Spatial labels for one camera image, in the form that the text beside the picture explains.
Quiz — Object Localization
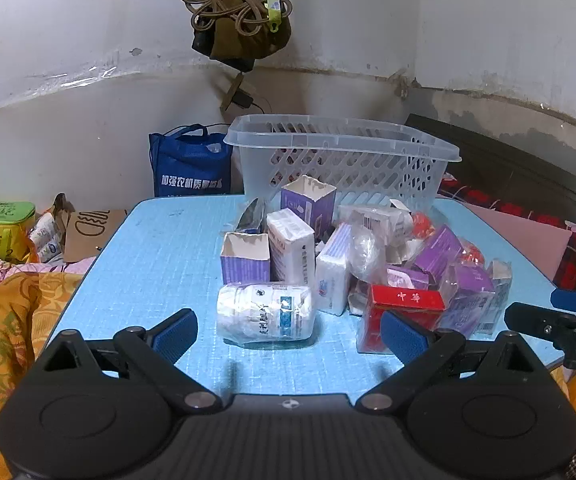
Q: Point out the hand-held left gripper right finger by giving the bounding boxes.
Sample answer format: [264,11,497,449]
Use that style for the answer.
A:
[355,310,564,415]

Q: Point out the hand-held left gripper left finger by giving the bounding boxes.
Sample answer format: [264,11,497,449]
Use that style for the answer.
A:
[28,308,221,414]

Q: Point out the red cigarette box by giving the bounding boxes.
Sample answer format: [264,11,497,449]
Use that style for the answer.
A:
[357,284,447,357]

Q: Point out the white medicine bottle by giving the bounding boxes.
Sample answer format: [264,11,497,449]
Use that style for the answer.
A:
[216,282,317,346]

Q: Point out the translucent plastic basket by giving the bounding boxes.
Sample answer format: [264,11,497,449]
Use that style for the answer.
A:
[224,114,463,213]

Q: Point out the small grey white box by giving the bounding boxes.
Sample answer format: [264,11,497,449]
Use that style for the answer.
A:
[477,259,515,337]

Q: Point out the small flat purple box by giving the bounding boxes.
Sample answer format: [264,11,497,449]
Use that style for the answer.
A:
[384,265,430,292]

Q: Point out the plastic wrapped purple box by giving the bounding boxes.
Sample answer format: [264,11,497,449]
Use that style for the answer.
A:
[438,262,497,332]

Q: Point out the pink pillow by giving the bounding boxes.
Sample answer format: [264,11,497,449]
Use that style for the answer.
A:
[460,203,572,284]

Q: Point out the purple medicine box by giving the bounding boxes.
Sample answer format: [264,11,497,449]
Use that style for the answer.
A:
[412,225,465,282]

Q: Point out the red round container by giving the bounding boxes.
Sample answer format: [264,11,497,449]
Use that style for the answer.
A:
[412,211,437,239]
[459,244,487,267]

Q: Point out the white box with purple stripes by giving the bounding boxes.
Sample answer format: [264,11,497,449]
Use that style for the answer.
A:
[315,222,355,317]

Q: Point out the clear plastic wrapped ball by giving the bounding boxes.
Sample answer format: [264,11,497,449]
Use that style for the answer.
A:
[350,222,387,282]

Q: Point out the small open purple box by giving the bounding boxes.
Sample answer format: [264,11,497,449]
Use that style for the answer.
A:
[220,231,272,287]

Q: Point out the white labelled medicine box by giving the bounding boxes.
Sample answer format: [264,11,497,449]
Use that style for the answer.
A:
[352,204,415,250]

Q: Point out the brown cardboard box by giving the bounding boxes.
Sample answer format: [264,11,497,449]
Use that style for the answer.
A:
[50,192,130,264]

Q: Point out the silver foil packet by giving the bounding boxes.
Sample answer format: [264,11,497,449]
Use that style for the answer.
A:
[237,197,269,234]

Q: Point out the tall white medicine box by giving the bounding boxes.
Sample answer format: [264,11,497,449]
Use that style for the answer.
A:
[266,208,317,287]

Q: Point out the large open purple white box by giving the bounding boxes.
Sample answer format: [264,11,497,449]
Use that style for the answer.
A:
[281,175,337,242]

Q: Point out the white blue snack packets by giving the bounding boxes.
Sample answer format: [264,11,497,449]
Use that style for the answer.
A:
[28,212,65,264]

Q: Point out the yellow floral blanket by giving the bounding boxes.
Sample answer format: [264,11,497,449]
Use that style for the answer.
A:
[0,242,100,480]

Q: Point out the blue tote bag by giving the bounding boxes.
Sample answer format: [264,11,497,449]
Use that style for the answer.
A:
[148,123,235,199]

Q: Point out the green box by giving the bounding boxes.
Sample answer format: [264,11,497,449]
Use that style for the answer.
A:
[0,201,37,263]

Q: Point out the brown hanging bag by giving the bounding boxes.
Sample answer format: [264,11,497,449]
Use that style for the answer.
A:
[191,0,294,72]

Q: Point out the black wall charger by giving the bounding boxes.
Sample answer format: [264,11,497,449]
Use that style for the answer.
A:
[219,72,271,114]

